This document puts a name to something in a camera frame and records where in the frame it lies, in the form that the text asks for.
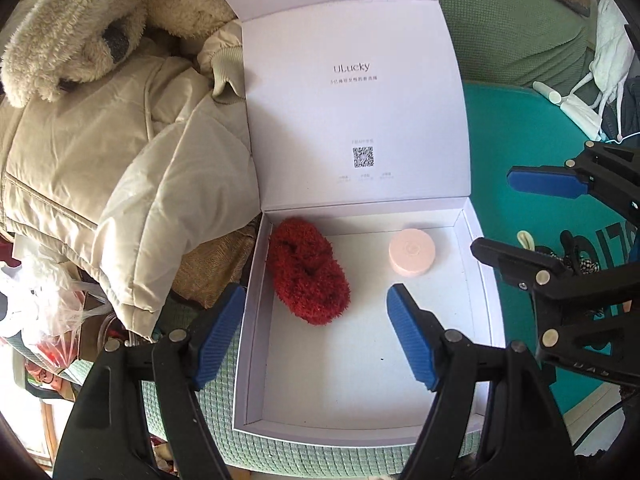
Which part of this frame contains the black hair claw clip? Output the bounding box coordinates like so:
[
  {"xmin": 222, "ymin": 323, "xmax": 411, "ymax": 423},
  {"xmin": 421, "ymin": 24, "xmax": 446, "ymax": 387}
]
[{"xmin": 560, "ymin": 230, "xmax": 582, "ymax": 273}]

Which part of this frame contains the cream hair claw clip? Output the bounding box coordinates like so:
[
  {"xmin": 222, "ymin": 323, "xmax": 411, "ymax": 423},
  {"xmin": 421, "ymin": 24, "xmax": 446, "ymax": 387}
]
[{"xmin": 516, "ymin": 230, "xmax": 536, "ymax": 252}]

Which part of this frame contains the pink round compact case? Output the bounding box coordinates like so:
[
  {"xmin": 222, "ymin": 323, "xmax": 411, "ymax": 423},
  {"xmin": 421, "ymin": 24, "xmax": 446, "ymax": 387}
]
[{"xmin": 388, "ymin": 229, "xmax": 436, "ymax": 278}]

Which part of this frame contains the red fluffy scrunchie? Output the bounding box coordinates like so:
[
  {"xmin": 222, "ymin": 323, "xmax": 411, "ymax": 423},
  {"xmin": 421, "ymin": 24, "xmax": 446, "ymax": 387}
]
[{"xmin": 266, "ymin": 218, "xmax": 350, "ymax": 326}]

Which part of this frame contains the black white checkered scrunchie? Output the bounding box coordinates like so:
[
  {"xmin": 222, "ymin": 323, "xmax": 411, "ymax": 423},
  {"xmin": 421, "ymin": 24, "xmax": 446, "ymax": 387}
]
[{"xmin": 576, "ymin": 254, "xmax": 600, "ymax": 275}]

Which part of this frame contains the dark blue garment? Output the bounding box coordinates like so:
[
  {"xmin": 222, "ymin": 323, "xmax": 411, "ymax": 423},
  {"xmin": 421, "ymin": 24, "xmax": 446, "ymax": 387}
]
[{"xmin": 601, "ymin": 77, "xmax": 640, "ymax": 148}]

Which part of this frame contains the white small bottle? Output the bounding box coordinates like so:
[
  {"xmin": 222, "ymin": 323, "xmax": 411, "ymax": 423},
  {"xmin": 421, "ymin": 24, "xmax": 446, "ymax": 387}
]
[{"xmin": 532, "ymin": 81, "xmax": 563, "ymax": 106}]

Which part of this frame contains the teal bubble mailer bag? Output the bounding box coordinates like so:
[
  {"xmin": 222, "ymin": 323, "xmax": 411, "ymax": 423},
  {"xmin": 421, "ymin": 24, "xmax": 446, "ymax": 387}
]
[{"xmin": 462, "ymin": 81, "xmax": 640, "ymax": 416}]

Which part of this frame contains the white cloth on chair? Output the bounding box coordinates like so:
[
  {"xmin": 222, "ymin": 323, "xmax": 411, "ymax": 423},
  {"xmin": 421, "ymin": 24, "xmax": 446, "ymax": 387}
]
[{"xmin": 572, "ymin": 0, "xmax": 634, "ymax": 112}]

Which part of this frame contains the white plastic bag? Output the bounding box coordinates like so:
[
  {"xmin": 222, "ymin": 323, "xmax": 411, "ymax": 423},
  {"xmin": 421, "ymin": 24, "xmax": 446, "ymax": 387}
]
[{"xmin": 1, "ymin": 235, "xmax": 112, "ymax": 373}]

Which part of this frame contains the beige puffer jacket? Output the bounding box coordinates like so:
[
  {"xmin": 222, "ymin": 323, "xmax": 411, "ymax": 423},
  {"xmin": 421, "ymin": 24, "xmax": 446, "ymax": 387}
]
[{"xmin": 1, "ymin": 22, "xmax": 260, "ymax": 337}]

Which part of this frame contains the white open gift box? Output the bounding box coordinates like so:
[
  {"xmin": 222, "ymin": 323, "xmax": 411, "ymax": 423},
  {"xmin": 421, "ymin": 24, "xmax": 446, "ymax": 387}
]
[{"xmin": 227, "ymin": 0, "xmax": 504, "ymax": 448}]

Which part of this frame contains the cream fleece garment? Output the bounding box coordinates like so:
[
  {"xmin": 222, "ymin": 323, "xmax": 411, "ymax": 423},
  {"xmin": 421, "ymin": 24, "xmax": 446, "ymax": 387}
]
[{"xmin": 1, "ymin": 0, "xmax": 235, "ymax": 108}]

